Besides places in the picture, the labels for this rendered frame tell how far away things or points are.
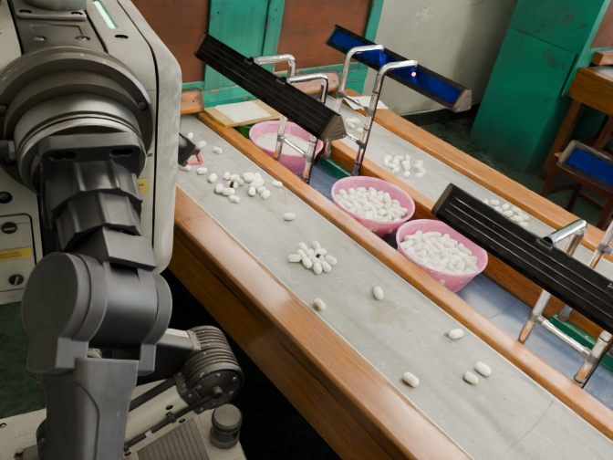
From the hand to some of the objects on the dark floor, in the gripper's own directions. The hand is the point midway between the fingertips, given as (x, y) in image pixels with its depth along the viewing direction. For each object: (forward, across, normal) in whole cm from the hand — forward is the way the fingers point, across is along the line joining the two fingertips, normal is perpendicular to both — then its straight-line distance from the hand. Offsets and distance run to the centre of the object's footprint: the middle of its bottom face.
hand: (199, 162), depth 165 cm
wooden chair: (+241, +29, +90) cm, 259 cm away
